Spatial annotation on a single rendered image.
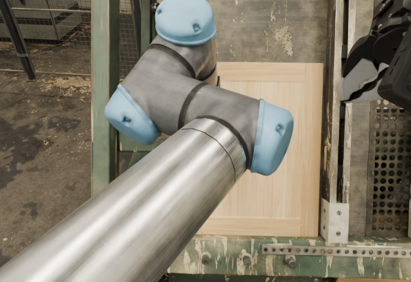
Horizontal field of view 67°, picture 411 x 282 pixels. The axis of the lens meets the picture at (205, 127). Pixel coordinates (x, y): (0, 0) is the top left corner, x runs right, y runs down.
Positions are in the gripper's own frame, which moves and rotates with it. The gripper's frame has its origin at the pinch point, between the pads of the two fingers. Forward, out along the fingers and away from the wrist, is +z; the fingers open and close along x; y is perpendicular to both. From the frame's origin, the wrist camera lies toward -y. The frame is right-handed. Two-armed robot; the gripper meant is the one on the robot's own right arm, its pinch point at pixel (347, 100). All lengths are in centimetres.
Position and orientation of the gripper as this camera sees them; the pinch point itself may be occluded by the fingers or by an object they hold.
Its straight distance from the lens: 46.6
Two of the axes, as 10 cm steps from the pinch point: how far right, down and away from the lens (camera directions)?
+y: 3.9, -8.0, 4.6
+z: -2.0, 4.1, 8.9
